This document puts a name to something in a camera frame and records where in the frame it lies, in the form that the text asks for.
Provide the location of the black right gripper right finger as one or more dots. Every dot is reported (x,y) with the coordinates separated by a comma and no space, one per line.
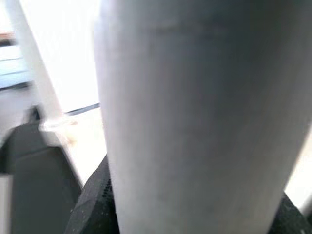
(287,219)

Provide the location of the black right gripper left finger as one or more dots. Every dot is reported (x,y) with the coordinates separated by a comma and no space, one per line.
(95,209)

